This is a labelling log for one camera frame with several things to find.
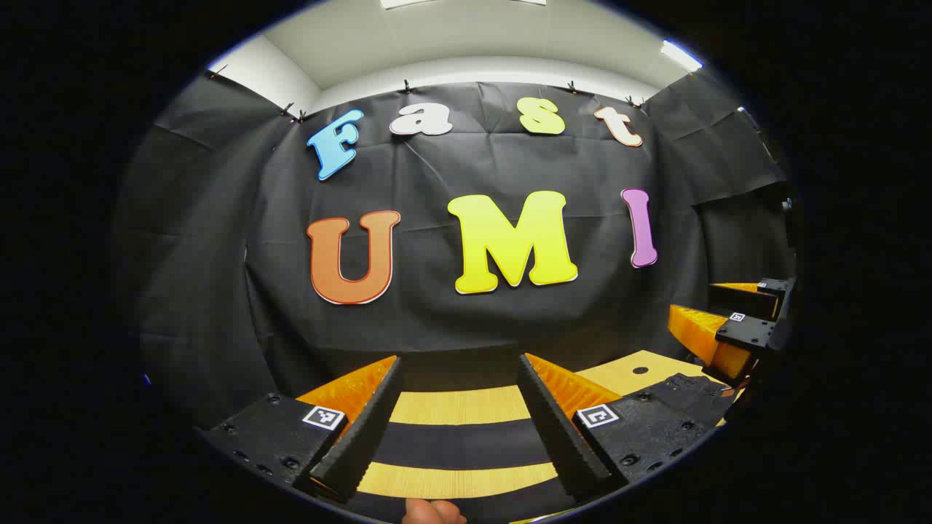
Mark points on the black backdrop cloth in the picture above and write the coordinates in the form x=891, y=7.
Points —
x=218, y=255

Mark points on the ceiling light panel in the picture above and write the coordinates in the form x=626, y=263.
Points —
x=404, y=4
x=681, y=54
x=528, y=2

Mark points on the dark blue jeans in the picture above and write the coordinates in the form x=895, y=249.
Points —
x=459, y=444

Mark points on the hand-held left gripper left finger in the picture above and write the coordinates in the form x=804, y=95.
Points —
x=364, y=437

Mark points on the row of black cloth clips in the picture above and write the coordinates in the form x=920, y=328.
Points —
x=407, y=86

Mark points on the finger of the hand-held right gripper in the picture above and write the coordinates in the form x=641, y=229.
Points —
x=750, y=333
x=743, y=300

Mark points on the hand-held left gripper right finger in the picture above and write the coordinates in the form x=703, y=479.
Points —
x=561, y=444

